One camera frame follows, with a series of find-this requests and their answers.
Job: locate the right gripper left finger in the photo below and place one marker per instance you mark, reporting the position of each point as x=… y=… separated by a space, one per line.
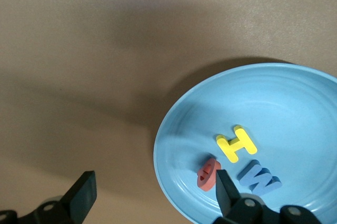
x=76 y=200

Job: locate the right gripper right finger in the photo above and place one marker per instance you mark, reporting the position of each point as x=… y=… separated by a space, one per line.
x=229 y=203

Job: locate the red uppercase letter Q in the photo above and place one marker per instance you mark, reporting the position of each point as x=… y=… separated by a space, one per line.
x=204 y=183

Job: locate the blue uppercase letter W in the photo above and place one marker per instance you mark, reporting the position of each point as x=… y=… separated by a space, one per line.
x=259 y=179

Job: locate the yellow uppercase letter H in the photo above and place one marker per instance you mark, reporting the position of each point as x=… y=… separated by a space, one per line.
x=237 y=145

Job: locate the blue plate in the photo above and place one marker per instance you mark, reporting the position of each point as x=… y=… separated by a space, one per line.
x=276 y=103

